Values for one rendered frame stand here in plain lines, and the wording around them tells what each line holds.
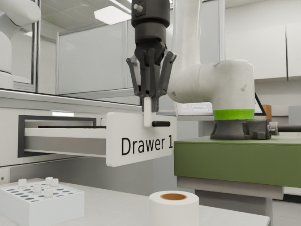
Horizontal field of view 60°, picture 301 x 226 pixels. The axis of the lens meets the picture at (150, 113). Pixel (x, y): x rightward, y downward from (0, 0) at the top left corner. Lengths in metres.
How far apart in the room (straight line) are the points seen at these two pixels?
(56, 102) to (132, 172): 0.48
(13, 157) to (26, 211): 0.38
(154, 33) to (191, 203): 0.38
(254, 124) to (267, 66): 3.15
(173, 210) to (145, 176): 0.88
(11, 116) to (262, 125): 0.69
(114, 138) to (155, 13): 0.29
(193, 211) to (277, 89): 3.93
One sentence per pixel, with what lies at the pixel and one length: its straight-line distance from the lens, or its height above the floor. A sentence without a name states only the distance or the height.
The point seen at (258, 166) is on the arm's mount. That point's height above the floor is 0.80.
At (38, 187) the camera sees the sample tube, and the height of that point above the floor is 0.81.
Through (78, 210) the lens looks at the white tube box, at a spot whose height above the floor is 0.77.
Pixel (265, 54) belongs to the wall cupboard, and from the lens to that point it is 3.98.
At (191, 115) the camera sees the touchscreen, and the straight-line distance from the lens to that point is 1.47.
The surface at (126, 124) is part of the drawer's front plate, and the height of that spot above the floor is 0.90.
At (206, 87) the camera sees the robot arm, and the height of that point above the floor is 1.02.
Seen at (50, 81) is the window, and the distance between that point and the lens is 0.86.
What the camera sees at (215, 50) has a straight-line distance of 2.39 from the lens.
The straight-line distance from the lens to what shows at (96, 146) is 0.58.
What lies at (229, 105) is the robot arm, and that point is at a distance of 0.81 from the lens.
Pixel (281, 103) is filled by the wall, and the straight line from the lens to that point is 4.22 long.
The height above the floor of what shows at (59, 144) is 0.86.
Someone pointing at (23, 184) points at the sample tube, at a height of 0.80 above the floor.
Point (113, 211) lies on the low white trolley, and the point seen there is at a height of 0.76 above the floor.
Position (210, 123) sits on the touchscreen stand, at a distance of 1.61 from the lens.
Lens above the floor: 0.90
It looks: 3 degrees up
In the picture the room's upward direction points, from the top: straight up
